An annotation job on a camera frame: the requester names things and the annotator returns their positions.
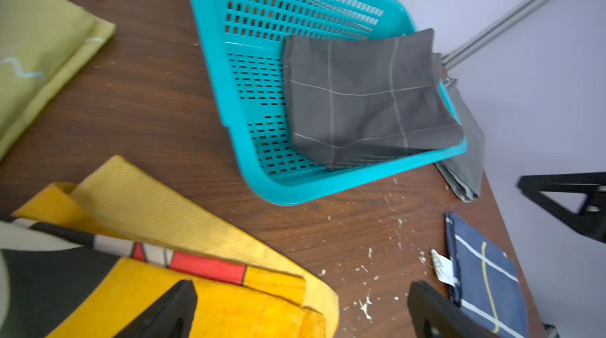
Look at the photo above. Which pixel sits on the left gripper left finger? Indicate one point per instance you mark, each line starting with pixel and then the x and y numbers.
pixel 171 315

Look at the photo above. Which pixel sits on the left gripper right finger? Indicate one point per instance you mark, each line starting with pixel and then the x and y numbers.
pixel 435 316

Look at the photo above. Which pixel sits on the grey checked pillowcase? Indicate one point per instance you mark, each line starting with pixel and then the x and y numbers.
pixel 354 103

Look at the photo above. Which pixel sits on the navy striped pillowcase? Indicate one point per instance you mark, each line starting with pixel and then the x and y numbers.
pixel 482 281

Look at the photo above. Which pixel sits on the orange yellow cartoon pillowcase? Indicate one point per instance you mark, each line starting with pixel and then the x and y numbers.
pixel 84 260

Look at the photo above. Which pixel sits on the pale yellow pillowcase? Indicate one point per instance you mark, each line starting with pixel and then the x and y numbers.
pixel 44 44

